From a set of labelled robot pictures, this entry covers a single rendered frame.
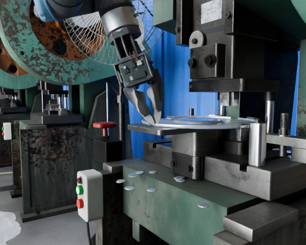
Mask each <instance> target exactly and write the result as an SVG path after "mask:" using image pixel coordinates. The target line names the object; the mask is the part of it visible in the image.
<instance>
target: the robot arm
mask: <svg viewBox="0 0 306 245"><path fill-rule="evenodd" d="M34 3H35V6H36V9H37V12H38V14H39V17H40V18H41V20H42V21H44V22H50V21H61V20H62V19H66V18H72V17H77V16H82V15H86V14H91V13H95V12H99V15H100V17H101V21H102V24H103V27H104V30H105V33H106V36H107V37H108V38H109V41H110V44H111V45H113V46H115V47H116V50H117V53H118V56H119V59H120V61H119V62H116V63H114V64H113V67H114V69H115V72H116V75H117V78H118V81H119V84H120V87H121V88H123V91H124V94H125V96H126V97H127V99H128V100H129V101H130V102H131V103H132V104H133V105H134V106H135V107H136V109H137V111H138V112H139V113H140V114H141V115H142V117H143V118H144V119H145V120H146V121H147V122H149V123H150V124H152V125H153V126H155V123H159V122H160V119H161V115H162V105H163V92H164V83H163V79H162V77H161V75H160V73H159V69H154V67H153V65H152V64H153V61H151V60H150V57H149V55H147V54H146V53H145V52H142V51H141V49H140V47H139V45H138V43H137V41H135V39H137V38H139V37H140V36H141V31H140V28H139V23H138V20H137V18H136V17H137V16H139V13H138V12H135V11H134V8H133V5H132V2H131V0H34ZM120 73H121V75H122V78H123V81H122V78H121V75H120ZM144 83H147V84H149V85H150V87H149V88H148V90H147V94H148V97H150V99H151V101H152V109H153V110H154V116H153V115H152V114H151V113H150V108H149V107H148V106H147V104H146V96H145V94H144V92H141V91H137V90H136V89H139V85H142V84H144Z"/></svg>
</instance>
